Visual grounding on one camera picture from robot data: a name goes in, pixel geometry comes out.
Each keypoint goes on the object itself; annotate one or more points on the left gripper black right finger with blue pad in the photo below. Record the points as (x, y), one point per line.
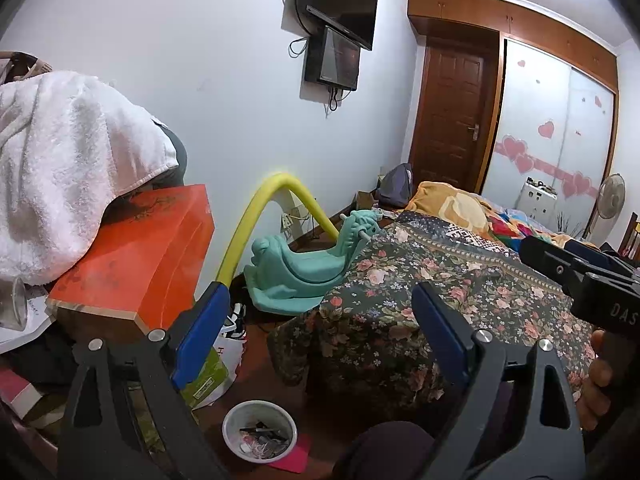
(516, 418)

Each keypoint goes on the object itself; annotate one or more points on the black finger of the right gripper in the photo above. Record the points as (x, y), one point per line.
(552, 261)

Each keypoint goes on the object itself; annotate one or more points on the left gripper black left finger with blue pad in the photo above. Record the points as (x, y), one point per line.
(125, 417)

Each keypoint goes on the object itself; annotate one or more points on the white plastic trash bowl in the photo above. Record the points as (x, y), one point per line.
(259, 432)

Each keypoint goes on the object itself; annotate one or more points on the person's right hand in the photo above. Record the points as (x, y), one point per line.
(592, 403)

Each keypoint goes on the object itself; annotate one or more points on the white standing fan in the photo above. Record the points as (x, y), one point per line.
(609, 204)

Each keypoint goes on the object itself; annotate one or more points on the dark purple trouser knee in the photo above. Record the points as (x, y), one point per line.
(393, 450)

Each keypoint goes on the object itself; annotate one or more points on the green leaf pattern box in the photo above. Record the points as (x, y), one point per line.
(212, 375)

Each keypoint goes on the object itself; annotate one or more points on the white wardrobe with hearts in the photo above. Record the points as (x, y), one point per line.
(553, 137)

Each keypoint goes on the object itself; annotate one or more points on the orange yellow blanket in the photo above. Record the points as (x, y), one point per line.
(475, 214)

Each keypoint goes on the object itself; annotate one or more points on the white plastic shopping bag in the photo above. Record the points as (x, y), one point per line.
(230, 344)

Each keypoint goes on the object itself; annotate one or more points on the orange red box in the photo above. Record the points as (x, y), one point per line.
(142, 269)

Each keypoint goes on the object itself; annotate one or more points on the pink paper scrap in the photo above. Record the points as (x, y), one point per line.
(297, 460)

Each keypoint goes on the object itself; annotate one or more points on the dark backpack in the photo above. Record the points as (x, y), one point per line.
(396, 188)

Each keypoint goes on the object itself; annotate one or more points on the brown wooden door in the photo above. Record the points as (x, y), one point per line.
(453, 120)

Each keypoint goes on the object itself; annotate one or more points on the teal plastic rocking horse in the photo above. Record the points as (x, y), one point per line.
(280, 281)

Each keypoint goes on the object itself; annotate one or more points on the yellow foam tube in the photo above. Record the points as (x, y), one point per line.
(278, 194)

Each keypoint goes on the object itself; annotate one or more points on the white fluffy towel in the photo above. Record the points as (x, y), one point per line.
(70, 145)

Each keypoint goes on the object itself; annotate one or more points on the white wall power strip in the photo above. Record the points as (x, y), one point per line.
(286, 222)

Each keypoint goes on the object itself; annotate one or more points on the small black wall monitor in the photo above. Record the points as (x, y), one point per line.
(332, 59)

